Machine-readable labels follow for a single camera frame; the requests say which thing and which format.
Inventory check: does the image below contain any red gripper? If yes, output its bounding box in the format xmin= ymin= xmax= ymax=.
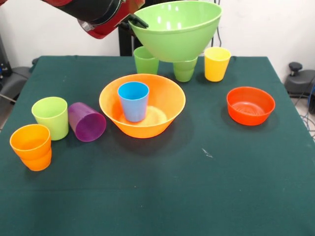
xmin=77 ymin=0 xmax=149 ymax=40

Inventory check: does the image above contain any large green bowl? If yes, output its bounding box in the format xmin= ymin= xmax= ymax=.
xmin=127 ymin=0 xmax=223 ymax=63

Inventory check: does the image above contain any blue cup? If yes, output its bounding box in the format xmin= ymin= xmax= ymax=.
xmin=117 ymin=81 xmax=150 ymax=122

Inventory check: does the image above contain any yellow cup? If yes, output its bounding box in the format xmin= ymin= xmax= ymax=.
xmin=204 ymin=46 xmax=232 ymax=83

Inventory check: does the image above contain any large orange bowl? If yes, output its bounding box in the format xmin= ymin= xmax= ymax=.
xmin=98 ymin=73 xmax=187 ymax=139

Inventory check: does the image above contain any purple cup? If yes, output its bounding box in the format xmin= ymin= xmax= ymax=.
xmin=67 ymin=102 xmax=107 ymax=143

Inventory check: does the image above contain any red bowl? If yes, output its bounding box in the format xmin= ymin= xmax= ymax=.
xmin=226 ymin=86 xmax=276 ymax=126

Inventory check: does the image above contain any lime green cup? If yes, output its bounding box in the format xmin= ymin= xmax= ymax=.
xmin=31 ymin=96 xmax=69 ymax=141

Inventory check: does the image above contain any grey black device base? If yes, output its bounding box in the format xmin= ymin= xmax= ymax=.
xmin=0 ymin=66 xmax=34 ymax=104
xmin=284 ymin=61 xmax=315 ymax=99

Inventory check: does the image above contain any black equipment box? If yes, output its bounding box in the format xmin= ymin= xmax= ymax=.
xmin=0 ymin=33 xmax=12 ymax=80

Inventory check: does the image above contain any dark green tablecloth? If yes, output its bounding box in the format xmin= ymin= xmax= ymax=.
xmin=0 ymin=55 xmax=315 ymax=236

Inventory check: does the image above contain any orange cup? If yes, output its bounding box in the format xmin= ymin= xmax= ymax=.
xmin=19 ymin=147 xmax=53 ymax=172
xmin=9 ymin=124 xmax=52 ymax=160

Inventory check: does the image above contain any black wall cable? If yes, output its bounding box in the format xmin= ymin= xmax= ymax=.
xmin=215 ymin=23 xmax=223 ymax=49

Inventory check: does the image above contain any tangle of floor cables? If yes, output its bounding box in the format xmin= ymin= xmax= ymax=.
xmin=294 ymin=83 xmax=315 ymax=143

